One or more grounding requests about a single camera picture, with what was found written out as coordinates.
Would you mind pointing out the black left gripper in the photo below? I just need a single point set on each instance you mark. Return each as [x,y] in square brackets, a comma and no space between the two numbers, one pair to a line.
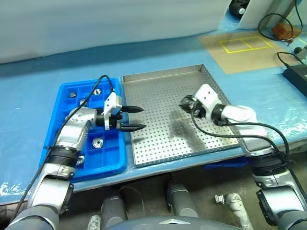
[120,118]

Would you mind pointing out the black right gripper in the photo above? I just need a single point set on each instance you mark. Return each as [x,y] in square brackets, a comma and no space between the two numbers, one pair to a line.
[199,110]

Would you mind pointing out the small metal roller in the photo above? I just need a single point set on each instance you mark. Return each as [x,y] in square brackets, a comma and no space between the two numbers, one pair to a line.
[81,102]
[72,95]
[96,91]
[98,142]
[81,159]

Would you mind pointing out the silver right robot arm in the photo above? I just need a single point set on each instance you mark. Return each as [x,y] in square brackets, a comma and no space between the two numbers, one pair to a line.
[239,113]

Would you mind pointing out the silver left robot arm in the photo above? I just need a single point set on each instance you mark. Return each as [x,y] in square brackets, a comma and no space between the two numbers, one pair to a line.
[72,129]

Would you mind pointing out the perforated steel tray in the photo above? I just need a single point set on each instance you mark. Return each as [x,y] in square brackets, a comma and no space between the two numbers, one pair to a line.
[156,143]

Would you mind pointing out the blue compartment tray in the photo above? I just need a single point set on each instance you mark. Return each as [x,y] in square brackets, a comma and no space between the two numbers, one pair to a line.
[110,155]

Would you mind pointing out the brown cardboard sheet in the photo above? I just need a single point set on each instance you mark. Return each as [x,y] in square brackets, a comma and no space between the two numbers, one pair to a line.
[235,62]

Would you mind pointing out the blue bin under table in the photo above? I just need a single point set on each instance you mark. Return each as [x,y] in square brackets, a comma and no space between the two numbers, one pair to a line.
[223,164]

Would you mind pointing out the dark grey right robot leg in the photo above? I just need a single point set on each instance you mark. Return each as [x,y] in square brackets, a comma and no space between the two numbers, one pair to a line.
[182,198]

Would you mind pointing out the dark grey robot leg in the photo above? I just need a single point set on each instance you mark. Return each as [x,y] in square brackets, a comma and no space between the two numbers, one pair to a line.
[114,210]
[182,198]

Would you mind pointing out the dark grey left robot leg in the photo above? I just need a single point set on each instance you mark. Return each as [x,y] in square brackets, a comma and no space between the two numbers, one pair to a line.
[114,210]

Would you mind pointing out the small metal clip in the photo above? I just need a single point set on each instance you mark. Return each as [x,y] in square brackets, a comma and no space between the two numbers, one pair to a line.
[220,199]

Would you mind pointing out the black round object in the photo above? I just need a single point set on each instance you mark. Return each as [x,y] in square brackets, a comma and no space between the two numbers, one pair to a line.
[236,8]

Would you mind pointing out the grey robot torso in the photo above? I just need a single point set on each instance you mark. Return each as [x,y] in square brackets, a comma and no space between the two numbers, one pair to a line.
[153,224]

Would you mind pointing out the white upright board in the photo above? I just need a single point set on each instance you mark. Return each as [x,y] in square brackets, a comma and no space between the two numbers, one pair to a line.
[254,12]

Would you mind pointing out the black power adapter box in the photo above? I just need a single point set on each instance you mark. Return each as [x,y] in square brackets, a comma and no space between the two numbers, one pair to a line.
[296,73]

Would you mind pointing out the orange brown block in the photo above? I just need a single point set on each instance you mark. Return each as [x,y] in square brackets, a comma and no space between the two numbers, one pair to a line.
[283,30]

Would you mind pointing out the white speckled pipe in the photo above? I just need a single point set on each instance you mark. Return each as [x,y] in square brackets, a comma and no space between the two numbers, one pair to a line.
[238,210]

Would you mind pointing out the small black knob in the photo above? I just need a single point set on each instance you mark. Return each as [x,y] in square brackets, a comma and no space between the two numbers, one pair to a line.
[297,50]

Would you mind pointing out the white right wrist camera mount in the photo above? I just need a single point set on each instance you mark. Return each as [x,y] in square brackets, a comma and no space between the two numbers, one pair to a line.
[207,95]

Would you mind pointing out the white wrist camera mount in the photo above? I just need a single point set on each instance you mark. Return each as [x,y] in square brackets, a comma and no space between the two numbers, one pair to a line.
[109,112]
[207,95]

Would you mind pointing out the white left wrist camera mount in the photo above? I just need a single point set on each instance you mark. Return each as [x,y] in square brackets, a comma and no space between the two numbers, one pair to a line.
[109,112]

